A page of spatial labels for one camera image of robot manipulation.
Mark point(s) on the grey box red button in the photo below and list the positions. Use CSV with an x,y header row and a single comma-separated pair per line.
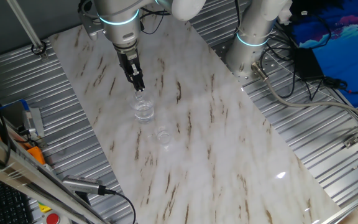
x,y
53,218

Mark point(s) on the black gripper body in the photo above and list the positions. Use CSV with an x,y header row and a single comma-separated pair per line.
x,y
129,60

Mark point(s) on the white marble pattern board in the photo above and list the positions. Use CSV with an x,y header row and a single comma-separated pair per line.
x,y
213,155

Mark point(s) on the blue framed silver device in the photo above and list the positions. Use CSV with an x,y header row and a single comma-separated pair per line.
x,y
14,113

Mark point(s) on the aluminium corner bracket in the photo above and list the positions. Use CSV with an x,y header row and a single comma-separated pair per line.
x,y
352,142

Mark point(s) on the yellow box green button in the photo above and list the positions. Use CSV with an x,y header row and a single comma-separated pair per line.
x,y
44,208

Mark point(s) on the slanted aluminium strut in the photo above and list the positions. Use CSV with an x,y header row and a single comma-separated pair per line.
x,y
23,25

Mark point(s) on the black power adapter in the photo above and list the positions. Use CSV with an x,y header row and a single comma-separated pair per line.
x,y
308,63

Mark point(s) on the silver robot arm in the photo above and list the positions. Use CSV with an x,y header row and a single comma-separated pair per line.
x,y
123,28

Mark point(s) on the orange box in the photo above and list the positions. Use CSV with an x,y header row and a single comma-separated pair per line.
x,y
36,154

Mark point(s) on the silver depth camera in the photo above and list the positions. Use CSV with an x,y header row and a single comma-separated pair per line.
x,y
81,184

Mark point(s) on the blue cloth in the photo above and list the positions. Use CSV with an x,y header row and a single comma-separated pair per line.
x,y
350,46

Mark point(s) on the aluminium frame beam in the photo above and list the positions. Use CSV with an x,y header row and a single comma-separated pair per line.
x,y
11,168

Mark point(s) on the black keyboard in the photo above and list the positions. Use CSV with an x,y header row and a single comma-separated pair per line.
x,y
6,203

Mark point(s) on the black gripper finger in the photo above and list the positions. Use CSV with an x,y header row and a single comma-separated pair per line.
x,y
139,82
130,81

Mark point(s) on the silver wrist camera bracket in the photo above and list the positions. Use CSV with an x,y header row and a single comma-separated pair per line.
x,y
89,26

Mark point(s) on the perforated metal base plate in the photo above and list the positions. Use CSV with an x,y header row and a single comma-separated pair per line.
x,y
219,49

